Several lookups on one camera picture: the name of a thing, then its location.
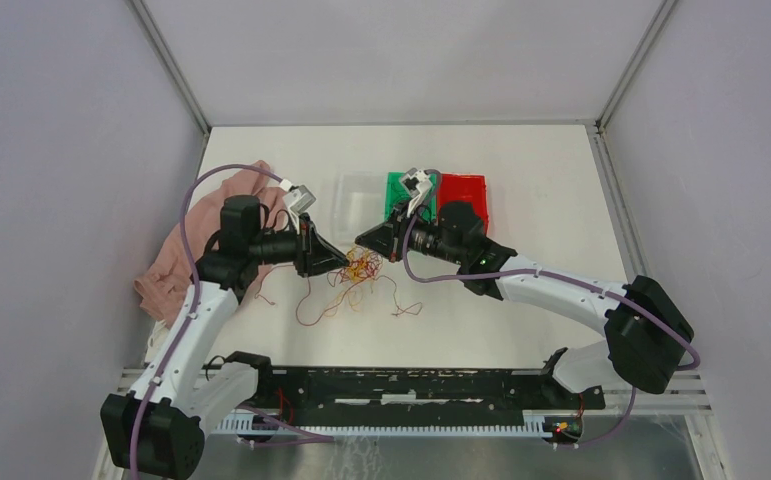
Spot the red plastic bin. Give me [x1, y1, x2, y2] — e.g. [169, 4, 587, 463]
[436, 173, 490, 234]

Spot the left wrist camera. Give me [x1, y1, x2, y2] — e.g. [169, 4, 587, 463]
[283, 185, 316, 216]

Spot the yellow cable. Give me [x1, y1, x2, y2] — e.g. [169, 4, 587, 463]
[321, 246, 384, 319]

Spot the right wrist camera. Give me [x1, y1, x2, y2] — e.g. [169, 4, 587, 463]
[399, 168, 441, 216]

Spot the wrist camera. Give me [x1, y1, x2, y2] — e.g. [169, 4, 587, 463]
[399, 168, 441, 216]
[283, 185, 316, 216]

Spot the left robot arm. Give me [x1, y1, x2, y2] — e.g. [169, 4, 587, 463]
[100, 195, 349, 479]

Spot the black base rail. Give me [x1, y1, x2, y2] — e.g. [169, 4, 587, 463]
[248, 366, 606, 427]

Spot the pink cloth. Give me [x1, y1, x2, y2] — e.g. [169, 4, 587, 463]
[134, 170, 284, 329]

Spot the clear plastic bin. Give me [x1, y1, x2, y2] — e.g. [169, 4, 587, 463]
[329, 171, 387, 245]

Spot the green plastic bin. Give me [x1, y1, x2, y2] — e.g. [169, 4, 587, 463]
[383, 172, 438, 222]

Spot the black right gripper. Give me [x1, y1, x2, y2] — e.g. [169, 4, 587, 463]
[356, 199, 465, 266]

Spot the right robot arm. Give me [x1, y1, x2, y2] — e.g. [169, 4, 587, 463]
[355, 201, 699, 408]

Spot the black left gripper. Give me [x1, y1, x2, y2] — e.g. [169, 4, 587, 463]
[249, 212, 350, 278]

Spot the white cable duct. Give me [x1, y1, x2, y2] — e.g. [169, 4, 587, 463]
[213, 411, 553, 439]

